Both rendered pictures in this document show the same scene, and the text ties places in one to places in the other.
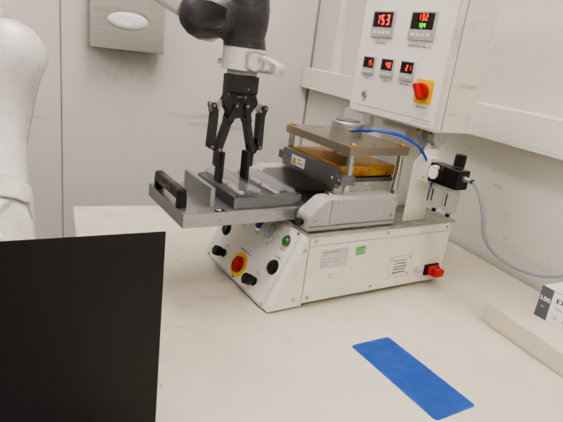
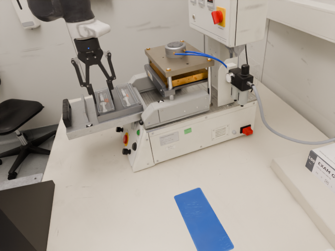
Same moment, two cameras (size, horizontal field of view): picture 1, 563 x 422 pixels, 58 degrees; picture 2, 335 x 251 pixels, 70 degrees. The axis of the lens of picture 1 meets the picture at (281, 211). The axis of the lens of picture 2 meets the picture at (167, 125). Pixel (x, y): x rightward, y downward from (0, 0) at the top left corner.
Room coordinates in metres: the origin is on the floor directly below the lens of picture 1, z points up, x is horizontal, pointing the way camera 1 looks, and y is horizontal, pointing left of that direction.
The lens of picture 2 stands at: (0.40, -0.35, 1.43)
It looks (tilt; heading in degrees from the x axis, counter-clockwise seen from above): 36 degrees down; 18
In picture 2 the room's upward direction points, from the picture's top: 8 degrees counter-clockwise
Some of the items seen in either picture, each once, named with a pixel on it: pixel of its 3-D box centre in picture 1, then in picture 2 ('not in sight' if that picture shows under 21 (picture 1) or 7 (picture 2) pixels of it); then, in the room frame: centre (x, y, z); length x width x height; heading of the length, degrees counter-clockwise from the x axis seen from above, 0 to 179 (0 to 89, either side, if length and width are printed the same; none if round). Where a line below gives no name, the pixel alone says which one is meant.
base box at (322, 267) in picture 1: (330, 239); (181, 116); (1.24, -0.14, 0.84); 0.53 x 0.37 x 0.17; 123
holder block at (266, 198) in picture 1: (247, 187); (116, 100); (1.12, 0.08, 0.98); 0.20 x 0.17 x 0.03; 33
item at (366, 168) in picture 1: (344, 152); (177, 65); (1.25, -0.14, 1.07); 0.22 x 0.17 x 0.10; 33
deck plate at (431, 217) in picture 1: (344, 204); (187, 94); (1.28, -0.16, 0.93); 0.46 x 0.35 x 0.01; 123
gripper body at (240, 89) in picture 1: (240, 96); (89, 51); (1.10, 0.12, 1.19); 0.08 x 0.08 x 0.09
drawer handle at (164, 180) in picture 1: (169, 187); (66, 112); (1.02, 0.24, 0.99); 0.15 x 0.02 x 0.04; 33
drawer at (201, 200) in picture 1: (228, 193); (104, 106); (1.09, 0.12, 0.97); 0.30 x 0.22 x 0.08; 123
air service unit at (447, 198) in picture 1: (443, 182); (237, 84); (1.15, -0.36, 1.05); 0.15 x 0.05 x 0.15; 33
